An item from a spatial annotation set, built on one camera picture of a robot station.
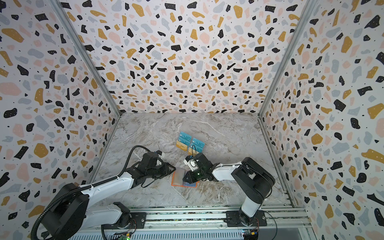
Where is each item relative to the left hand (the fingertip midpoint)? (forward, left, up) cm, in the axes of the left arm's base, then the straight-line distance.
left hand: (177, 167), depth 83 cm
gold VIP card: (+17, -1, -4) cm, 17 cm away
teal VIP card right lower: (+13, -11, -1) cm, 17 cm away
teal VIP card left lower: (+19, -3, -1) cm, 19 cm away
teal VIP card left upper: (+21, -4, +1) cm, 21 cm away
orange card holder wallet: (-4, +1, -7) cm, 8 cm away
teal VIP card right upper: (+16, -12, +1) cm, 20 cm away
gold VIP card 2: (+11, -8, -3) cm, 14 cm away
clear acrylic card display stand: (+14, -9, -1) cm, 17 cm away
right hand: (-4, -3, -5) cm, 7 cm away
